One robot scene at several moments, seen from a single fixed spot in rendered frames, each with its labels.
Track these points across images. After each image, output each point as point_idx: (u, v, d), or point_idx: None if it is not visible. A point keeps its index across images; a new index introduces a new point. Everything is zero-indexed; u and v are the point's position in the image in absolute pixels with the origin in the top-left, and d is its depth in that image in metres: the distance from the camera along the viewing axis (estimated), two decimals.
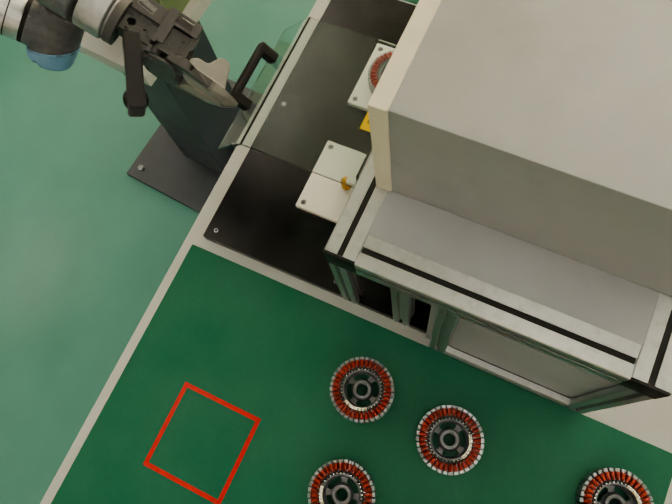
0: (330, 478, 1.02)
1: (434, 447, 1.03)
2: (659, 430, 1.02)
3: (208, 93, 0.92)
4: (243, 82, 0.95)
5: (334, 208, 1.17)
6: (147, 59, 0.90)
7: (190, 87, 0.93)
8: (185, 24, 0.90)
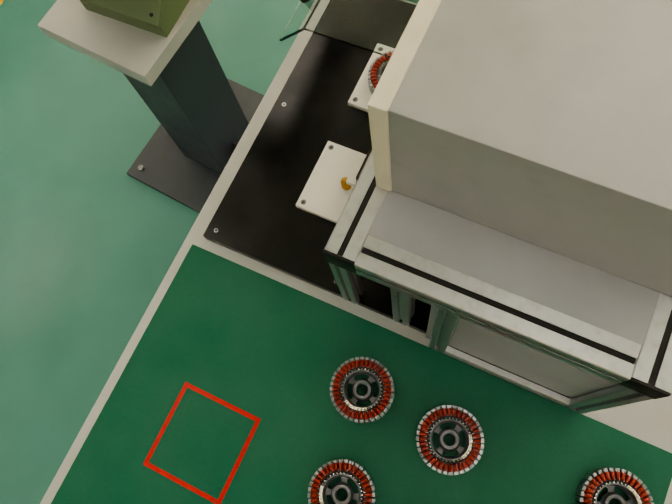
0: (330, 478, 1.02)
1: (434, 447, 1.03)
2: (659, 430, 1.02)
3: None
4: None
5: (334, 208, 1.17)
6: None
7: None
8: None
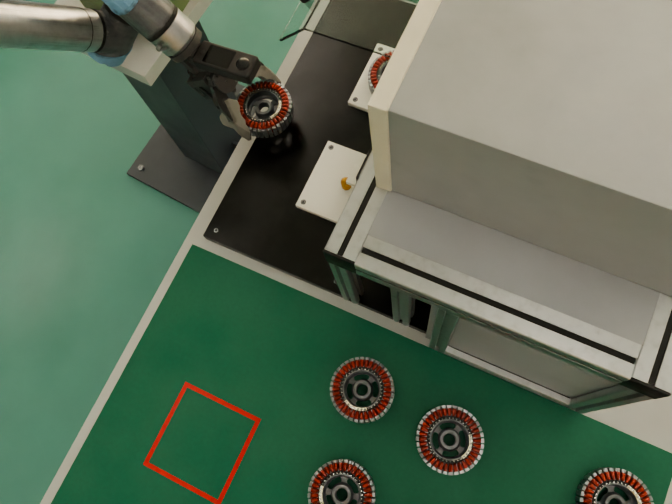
0: (330, 478, 1.02)
1: (434, 447, 1.03)
2: (659, 430, 1.02)
3: (265, 74, 1.17)
4: None
5: (334, 208, 1.17)
6: None
7: (238, 104, 1.14)
8: None
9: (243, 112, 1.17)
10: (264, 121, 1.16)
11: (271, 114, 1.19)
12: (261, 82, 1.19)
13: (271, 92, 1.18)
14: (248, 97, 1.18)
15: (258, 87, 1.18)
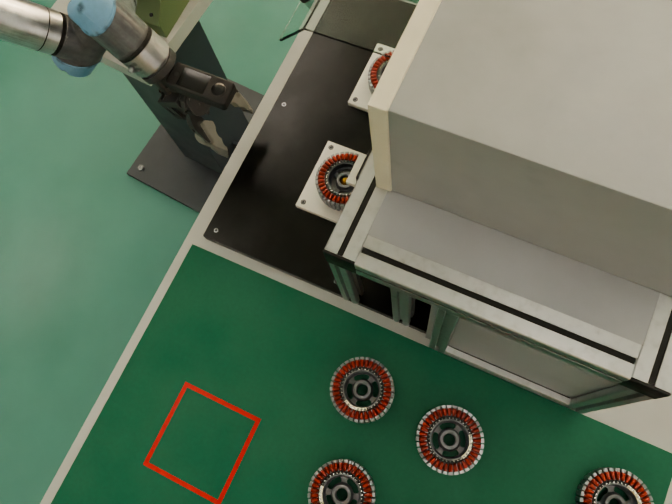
0: (330, 478, 1.02)
1: (434, 447, 1.03)
2: (659, 430, 1.02)
3: (238, 101, 1.15)
4: None
5: (334, 208, 1.17)
6: None
7: (213, 124, 1.12)
8: None
9: (325, 186, 1.14)
10: (347, 195, 1.14)
11: (352, 187, 1.16)
12: (342, 154, 1.16)
13: (353, 164, 1.16)
14: (329, 170, 1.16)
15: (339, 159, 1.16)
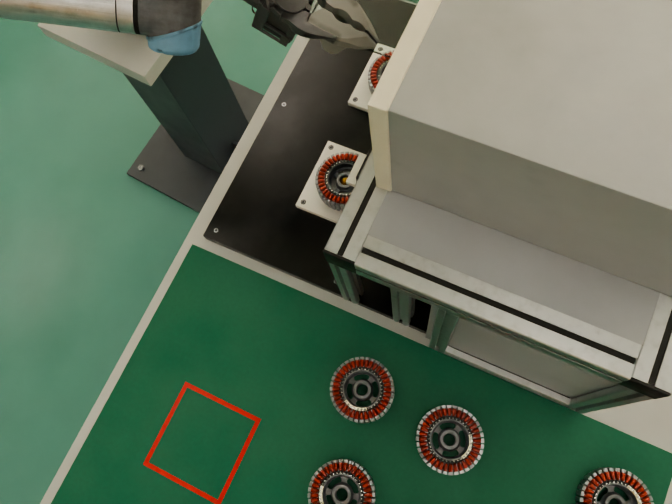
0: (330, 478, 1.02)
1: (434, 447, 1.03)
2: (659, 430, 1.02)
3: (353, 12, 0.76)
4: None
5: (334, 208, 1.17)
6: None
7: (327, 12, 0.75)
8: None
9: (325, 186, 1.14)
10: (347, 195, 1.14)
11: (352, 187, 1.16)
12: (342, 154, 1.16)
13: (353, 164, 1.16)
14: (329, 170, 1.16)
15: (339, 159, 1.16)
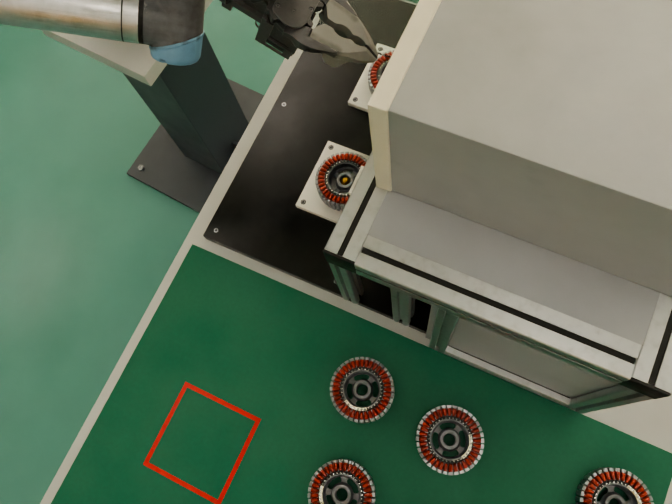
0: (330, 478, 1.02)
1: (434, 447, 1.03)
2: (659, 430, 1.02)
3: (353, 27, 0.78)
4: None
5: (334, 208, 1.17)
6: None
7: (329, 27, 0.77)
8: None
9: (325, 186, 1.14)
10: (347, 195, 1.14)
11: None
12: (342, 154, 1.16)
13: (353, 164, 1.16)
14: (329, 170, 1.16)
15: (339, 159, 1.16)
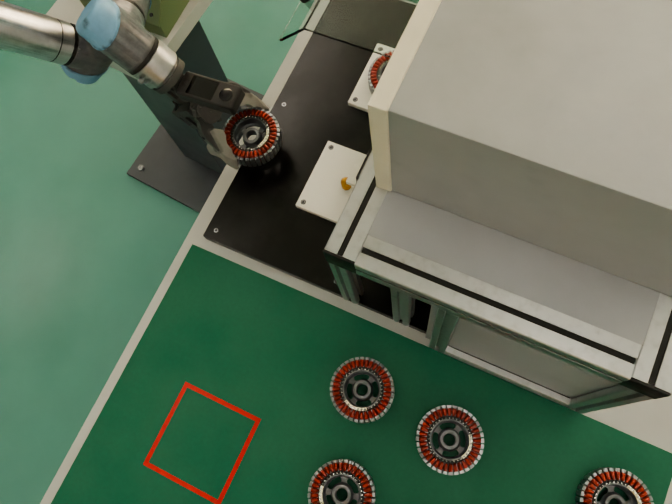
0: (330, 478, 1.02)
1: (434, 447, 1.03)
2: (659, 430, 1.02)
3: (252, 101, 1.15)
4: None
5: (334, 208, 1.17)
6: None
7: (224, 133, 1.12)
8: None
9: (230, 141, 1.15)
10: (252, 150, 1.14)
11: (259, 142, 1.17)
12: (248, 110, 1.17)
13: (259, 119, 1.16)
14: (235, 125, 1.16)
15: (245, 114, 1.16)
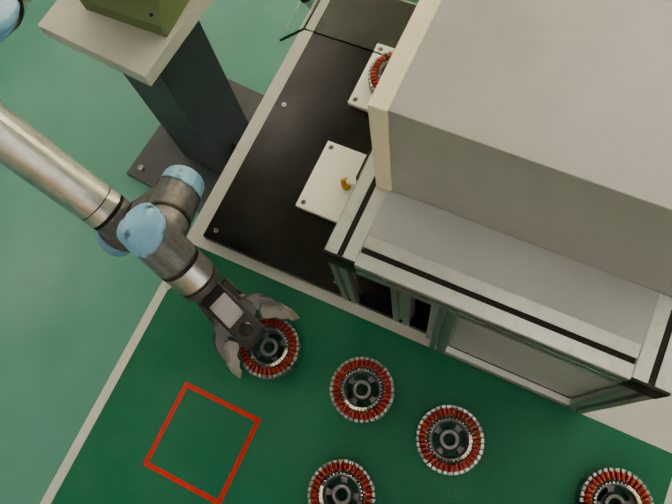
0: (330, 478, 1.02)
1: (434, 447, 1.03)
2: (659, 430, 1.02)
3: (281, 314, 1.09)
4: None
5: (334, 208, 1.17)
6: None
7: (237, 346, 1.07)
8: None
9: (246, 348, 1.10)
10: (263, 366, 1.09)
11: (274, 356, 1.11)
12: (275, 320, 1.11)
13: (282, 334, 1.10)
14: None
15: (271, 324, 1.11)
